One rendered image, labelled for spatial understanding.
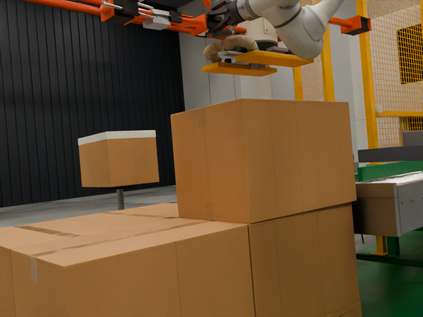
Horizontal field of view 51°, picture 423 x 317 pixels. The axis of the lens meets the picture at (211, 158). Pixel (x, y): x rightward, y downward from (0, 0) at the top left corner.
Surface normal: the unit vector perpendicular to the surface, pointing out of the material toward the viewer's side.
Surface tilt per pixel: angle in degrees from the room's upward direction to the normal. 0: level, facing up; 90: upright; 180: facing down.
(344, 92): 90
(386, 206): 90
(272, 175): 90
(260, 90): 90
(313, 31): 116
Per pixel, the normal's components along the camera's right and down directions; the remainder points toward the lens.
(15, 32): 0.71, -0.06
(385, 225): -0.75, 0.06
